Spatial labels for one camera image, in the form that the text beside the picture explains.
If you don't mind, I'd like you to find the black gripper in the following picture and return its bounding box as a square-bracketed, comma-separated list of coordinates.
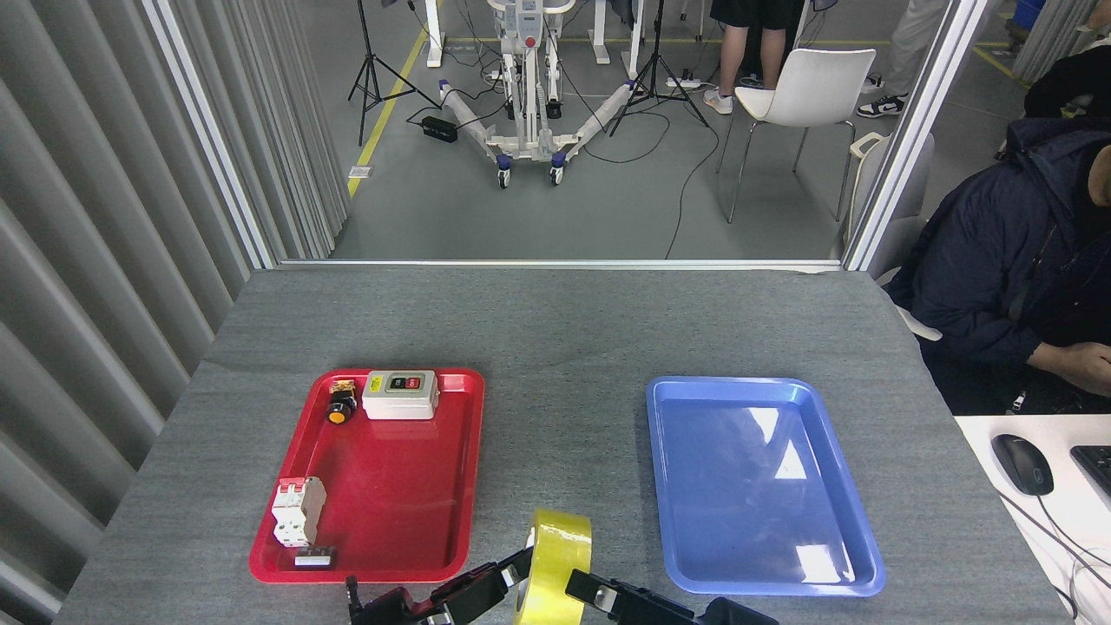
[345, 547, 533, 625]
[565, 569, 780, 625]

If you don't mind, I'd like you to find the yellow tape roll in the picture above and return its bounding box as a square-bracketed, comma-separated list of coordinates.
[512, 509, 593, 625]

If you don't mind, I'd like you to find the person's hand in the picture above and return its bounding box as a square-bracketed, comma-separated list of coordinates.
[1054, 341, 1111, 397]

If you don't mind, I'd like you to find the red plastic tray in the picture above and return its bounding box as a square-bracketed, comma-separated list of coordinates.
[249, 368, 485, 584]

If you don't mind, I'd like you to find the blue plastic tray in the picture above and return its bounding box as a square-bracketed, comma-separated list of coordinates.
[646, 376, 886, 597]

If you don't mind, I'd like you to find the white circuit breaker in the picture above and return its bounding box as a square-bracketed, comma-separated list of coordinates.
[272, 477, 328, 549]

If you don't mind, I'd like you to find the yellow push button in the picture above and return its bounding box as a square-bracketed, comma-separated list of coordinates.
[325, 378, 359, 425]

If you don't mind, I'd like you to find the black computer mouse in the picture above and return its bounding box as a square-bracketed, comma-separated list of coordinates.
[991, 433, 1055, 497]

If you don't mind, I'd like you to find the white desk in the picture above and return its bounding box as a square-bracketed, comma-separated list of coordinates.
[955, 413, 1111, 625]

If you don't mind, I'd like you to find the grey white office chair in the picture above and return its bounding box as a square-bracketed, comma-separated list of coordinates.
[844, 132, 943, 342]

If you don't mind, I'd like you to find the white stand on wheels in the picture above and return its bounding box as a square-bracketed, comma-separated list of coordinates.
[438, 0, 639, 189]

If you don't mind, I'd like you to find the black keyboard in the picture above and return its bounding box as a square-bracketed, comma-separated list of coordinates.
[1070, 444, 1111, 501]

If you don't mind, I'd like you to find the seated person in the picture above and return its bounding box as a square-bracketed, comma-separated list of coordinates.
[889, 117, 1111, 416]

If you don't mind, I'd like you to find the black tripod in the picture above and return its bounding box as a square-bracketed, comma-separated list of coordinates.
[608, 0, 711, 138]
[347, 0, 440, 147]

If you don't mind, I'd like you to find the white chair with metal legs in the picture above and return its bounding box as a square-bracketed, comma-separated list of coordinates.
[717, 48, 878, 224]

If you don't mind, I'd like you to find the white desk leg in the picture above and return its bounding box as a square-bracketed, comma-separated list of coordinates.
[588, 0, 610, 65]
[627, 0, 647, 79]
[423, 0, 446, 69]

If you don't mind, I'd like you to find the standing person with bare legs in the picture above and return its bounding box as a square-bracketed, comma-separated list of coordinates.
[703, 0, 808, 115]

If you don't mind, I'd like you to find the standing person in grey trousers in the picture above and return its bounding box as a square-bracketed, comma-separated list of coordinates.
[858, 0, 952, 120]

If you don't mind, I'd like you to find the black garment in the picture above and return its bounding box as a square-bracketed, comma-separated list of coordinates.
[1023, 43, 1111, 120]

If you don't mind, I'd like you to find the grey switch box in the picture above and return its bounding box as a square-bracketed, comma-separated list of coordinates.
[362, 371, 440, 421]

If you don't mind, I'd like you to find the silver rail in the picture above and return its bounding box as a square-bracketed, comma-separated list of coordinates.
[276, 258, 847, 273]

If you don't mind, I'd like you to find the black floor cable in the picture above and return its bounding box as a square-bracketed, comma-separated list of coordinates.
[664, 111, 723, 260]

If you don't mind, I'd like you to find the silver post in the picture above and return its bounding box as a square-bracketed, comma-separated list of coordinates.
[141, 0, 280, 270]
[840, 0, 992, 273]

